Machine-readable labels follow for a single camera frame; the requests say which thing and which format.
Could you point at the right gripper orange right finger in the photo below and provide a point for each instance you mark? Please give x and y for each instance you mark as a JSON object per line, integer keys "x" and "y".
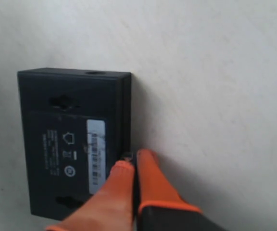
{"x": 161, "y": 207}

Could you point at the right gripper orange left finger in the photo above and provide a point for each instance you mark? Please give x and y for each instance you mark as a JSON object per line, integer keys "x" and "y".
{"x": 110, "y": 209}

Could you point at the small black box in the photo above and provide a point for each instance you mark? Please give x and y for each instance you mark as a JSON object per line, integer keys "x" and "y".
{"x": 76, "y": 125}

